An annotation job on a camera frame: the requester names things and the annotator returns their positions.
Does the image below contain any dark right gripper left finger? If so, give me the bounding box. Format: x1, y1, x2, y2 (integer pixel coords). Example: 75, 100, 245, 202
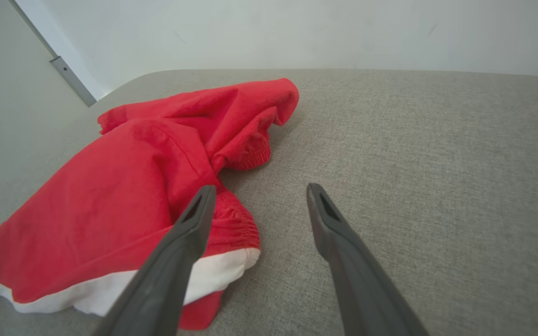
92, 184, 218, 336

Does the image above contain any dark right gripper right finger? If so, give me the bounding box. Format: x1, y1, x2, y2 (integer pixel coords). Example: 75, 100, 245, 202
306, 182, 431, 336

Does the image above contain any red shorts white hem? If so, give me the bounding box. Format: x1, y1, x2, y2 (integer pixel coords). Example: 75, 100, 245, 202
0, 77, 300, 331

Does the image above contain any grey fabric sofa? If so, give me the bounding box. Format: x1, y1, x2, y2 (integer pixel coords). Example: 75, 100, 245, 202
0, 69, 538, 336

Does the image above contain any grey metal wall bracket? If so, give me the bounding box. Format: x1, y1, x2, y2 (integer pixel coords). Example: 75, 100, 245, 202
9, 0, 98, 107

